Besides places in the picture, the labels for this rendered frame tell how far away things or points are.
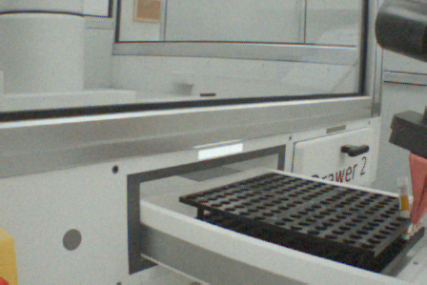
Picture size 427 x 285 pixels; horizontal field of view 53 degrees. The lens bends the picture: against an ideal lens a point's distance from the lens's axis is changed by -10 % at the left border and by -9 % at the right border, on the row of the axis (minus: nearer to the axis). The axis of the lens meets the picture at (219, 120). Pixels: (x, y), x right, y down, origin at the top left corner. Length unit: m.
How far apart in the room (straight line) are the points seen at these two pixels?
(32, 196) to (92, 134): 0.08
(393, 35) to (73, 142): 0.32
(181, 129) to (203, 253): 0.15
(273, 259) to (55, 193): 0.20
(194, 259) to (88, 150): 0.14
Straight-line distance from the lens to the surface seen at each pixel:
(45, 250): 0.44
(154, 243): 0.49
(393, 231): 0.44
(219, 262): 0.43
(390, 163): 2.18
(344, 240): 0.41
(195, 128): 0.53
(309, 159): 0.72
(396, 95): 2.15
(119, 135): 0.46
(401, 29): 0.45
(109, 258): 0.48
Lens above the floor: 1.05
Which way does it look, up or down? 7 degrees down
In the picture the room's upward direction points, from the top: 3 degrees clockwise
